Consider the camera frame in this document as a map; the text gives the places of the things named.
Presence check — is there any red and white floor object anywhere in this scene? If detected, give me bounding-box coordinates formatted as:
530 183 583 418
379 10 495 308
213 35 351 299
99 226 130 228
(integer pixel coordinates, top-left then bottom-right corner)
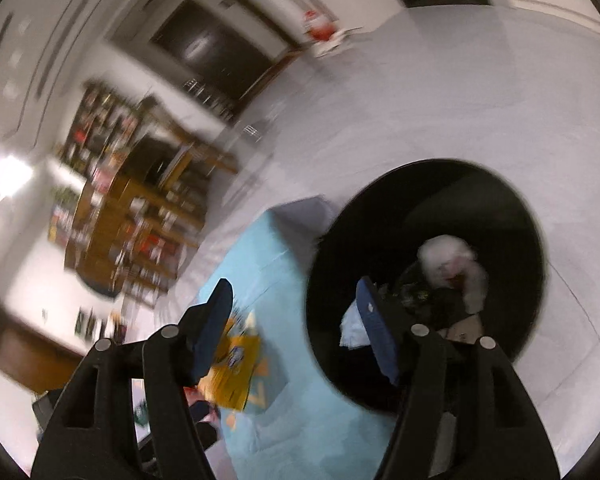
300 7 353 56

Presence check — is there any dark wooden cabinet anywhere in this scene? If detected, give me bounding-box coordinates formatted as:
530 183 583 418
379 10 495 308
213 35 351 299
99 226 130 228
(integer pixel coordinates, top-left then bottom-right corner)
0 300 86 393

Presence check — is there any light blue table cloth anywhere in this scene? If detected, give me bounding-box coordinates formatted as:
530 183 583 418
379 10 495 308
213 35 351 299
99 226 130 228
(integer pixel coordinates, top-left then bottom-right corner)
190 199 406 480

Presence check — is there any white crumpled paper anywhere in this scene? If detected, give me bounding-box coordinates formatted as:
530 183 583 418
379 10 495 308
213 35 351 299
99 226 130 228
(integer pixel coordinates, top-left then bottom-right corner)
417 235 488 313

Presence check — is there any dark double door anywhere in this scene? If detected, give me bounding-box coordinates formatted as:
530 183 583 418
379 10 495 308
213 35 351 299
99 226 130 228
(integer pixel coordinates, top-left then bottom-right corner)
150 0 291 106

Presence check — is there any black round trash bin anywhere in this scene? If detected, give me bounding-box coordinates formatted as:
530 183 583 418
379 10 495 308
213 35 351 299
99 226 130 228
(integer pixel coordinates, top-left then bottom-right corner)
305 158 551 413

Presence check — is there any black bulky object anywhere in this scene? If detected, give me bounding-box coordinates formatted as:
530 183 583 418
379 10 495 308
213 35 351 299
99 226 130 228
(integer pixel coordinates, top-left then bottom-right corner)
125 137 181 186

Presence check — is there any green framed picture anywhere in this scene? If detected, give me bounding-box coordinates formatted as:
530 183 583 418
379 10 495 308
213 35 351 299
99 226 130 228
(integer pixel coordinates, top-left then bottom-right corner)
75 310 96 338

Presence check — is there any yellow snack packet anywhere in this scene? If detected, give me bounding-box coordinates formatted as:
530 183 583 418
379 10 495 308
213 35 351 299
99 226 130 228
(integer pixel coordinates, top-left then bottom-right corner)
197 332 263 408

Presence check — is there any metal shoe rack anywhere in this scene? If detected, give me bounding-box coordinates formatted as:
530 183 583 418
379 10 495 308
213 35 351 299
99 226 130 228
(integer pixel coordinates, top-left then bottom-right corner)
182 77 238 121

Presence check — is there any wooden shelf rack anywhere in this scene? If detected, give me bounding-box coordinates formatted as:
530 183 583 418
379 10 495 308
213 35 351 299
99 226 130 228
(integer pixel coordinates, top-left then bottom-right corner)
62 175 208 306

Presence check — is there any pale blue white wrapper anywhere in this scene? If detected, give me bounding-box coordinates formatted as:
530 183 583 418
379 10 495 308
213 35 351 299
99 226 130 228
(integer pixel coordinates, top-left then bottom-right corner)
339 302 371 348

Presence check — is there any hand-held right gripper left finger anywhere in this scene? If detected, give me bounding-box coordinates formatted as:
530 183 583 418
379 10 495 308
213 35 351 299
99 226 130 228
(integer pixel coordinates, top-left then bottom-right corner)
30 278 234 480

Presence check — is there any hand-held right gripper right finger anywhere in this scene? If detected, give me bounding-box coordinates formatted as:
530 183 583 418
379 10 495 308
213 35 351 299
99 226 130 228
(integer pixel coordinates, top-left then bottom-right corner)
356 277 561 480

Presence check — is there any ceiling light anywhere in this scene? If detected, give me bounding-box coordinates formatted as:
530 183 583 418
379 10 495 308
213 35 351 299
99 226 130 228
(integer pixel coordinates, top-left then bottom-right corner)
0 155 33 198

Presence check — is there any dark wall bookcase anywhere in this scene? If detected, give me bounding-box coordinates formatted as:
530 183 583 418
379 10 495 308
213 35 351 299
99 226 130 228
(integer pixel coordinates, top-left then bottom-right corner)
55 82 148 186

